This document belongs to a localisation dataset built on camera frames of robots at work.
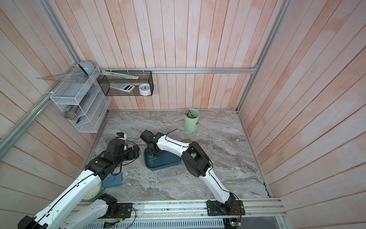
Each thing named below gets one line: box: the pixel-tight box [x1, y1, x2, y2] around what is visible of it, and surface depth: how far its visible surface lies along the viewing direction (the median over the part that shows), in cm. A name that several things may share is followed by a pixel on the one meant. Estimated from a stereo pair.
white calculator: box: [109, 83, 136, 93], surface depth 100 cm
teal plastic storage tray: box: [143, 147, 183, 171], surface depth 92 cm
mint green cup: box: [184, 108, 200, 133], surface depth 103 cm
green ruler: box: [100, 70, 140, 80], surface depth 93 cm
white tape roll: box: [138, 83, 152, 96], surface depth 97 cm
